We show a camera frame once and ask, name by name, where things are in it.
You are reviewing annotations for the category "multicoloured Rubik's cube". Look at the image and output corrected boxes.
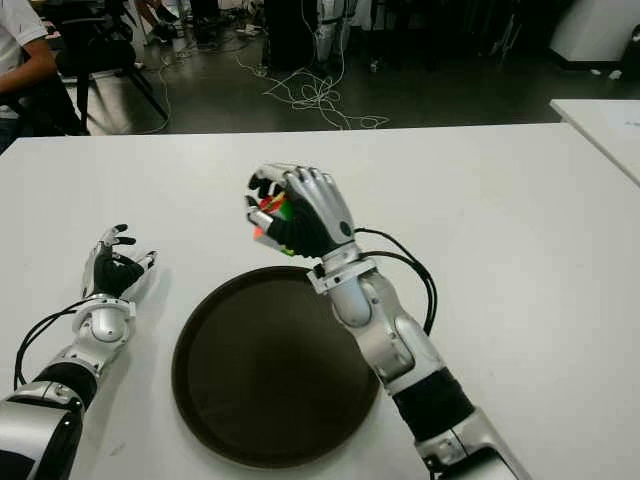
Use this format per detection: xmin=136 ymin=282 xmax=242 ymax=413
xmin=252 ymin=190 xmax=297 ymax=257

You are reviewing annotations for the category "seated person in white shirt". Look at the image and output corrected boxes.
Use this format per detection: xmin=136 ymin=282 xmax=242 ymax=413
xmin=0 ymin=0 xmax=61 ymax=151

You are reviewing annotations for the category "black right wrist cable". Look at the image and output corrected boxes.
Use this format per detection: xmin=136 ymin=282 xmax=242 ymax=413
xmin=353 ymin=227 xmax=439 ymax=335

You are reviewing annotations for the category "tangled white floor cable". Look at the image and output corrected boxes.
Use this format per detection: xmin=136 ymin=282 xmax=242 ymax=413
xmin=234 ymin=49 xmax=390 ymax=130

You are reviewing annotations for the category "dark brown round plate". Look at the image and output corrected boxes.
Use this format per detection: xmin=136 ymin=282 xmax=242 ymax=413
xmin=171 ymin=265 xmax=384 ymax=470

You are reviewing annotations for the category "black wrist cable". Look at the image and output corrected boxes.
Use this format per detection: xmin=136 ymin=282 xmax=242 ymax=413
xmin=353 ymin=227 xmax=439 ymax=335
xmin=12 ymin=299 xmax=84 ymax=389

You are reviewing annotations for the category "black bag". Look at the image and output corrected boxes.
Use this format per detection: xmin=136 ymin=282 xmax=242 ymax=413
xmin=622 ymin=27 xmax=640 ymax=79

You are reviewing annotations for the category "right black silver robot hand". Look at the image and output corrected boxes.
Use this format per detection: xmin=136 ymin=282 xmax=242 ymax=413
xmin=243 ymin=162 xmax=359 ymax=262

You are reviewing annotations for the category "black office chair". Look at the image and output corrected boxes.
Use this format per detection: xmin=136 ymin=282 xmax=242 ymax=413
xmin=47 ymin=0 xmax=170 ymax=136

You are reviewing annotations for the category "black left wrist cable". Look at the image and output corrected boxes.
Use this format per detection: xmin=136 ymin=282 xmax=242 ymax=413
xmin=12 ymin=299 xmax=84 ymax=389

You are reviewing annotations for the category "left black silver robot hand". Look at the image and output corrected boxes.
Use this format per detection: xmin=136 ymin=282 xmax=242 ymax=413
xmin=79 ymin=223 xmax=158 ymax=301

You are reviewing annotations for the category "black floor cabinet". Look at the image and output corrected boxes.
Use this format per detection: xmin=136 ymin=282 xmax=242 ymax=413
xmin=262 ymin=0 xmax=321 ymax=71

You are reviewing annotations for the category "dark sneaker with white sole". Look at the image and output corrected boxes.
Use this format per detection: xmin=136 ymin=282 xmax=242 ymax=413
xmin=148 ymin=20 xmax=179 ymax=46

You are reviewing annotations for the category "white cabinet with black base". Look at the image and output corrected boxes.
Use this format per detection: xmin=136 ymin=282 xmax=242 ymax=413
xmin=547 ymin=0 xmax=640 ymax=64

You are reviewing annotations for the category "white side table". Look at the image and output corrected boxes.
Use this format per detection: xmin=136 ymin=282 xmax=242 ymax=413
xmin=548 ymin=98 xmax=640 ymax=189

